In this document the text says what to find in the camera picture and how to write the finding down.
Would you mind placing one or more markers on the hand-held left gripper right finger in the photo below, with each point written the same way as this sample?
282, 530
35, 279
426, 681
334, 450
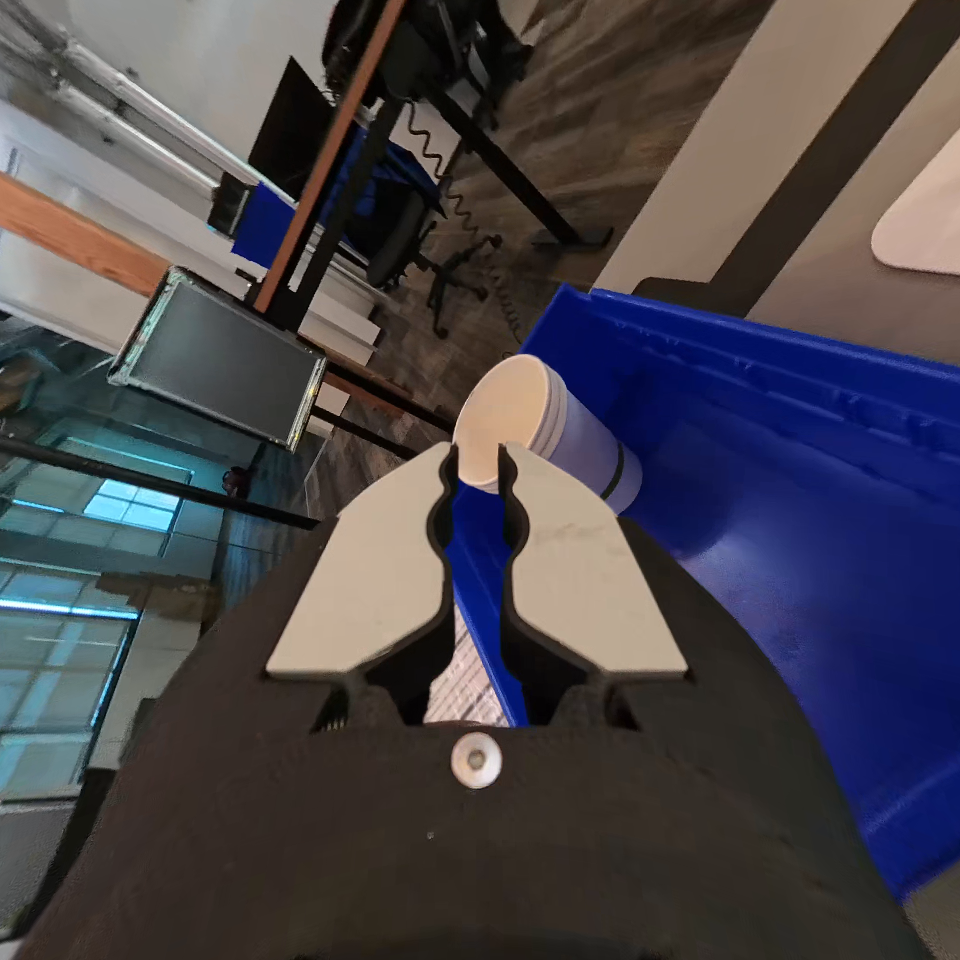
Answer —
592, 600

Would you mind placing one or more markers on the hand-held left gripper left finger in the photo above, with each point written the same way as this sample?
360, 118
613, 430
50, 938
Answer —
360, 592

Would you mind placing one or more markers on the white paper cup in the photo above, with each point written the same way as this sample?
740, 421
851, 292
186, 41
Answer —
558, 409
592, 450
495, 412

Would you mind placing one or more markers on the blue plastic bin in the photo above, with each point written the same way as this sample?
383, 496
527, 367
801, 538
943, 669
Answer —
787, 525

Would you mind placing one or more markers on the grey desk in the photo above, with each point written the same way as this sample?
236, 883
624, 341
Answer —
825, 247

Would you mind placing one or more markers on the wooden-top office desk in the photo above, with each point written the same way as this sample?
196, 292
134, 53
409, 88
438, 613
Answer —
330, 154

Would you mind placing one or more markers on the metal framed grey screen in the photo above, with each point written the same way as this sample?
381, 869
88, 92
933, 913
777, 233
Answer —
217, 360

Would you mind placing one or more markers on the dark grey mat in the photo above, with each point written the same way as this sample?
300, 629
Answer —
675, 291

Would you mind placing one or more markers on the black office chair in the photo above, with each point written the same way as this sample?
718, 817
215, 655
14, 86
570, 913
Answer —
435, 37
397, 240

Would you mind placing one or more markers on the blue sheet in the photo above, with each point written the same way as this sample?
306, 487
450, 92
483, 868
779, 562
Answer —
266, 225

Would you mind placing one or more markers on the blue fabric cover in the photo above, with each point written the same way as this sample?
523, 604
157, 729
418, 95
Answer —
360, 187

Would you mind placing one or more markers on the small black box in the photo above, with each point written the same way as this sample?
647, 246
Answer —
229, 202

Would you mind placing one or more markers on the wooden pillar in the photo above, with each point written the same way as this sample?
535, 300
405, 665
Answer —
75, 232

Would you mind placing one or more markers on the black monitor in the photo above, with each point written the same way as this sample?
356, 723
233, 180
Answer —
292, 135

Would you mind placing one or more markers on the silver ceiling pipes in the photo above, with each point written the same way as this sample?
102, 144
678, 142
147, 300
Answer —
112, 82

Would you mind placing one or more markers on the black glass wall post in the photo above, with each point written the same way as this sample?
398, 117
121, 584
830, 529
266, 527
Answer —
150, 480

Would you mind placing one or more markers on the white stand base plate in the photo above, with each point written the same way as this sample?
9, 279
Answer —
930, 225

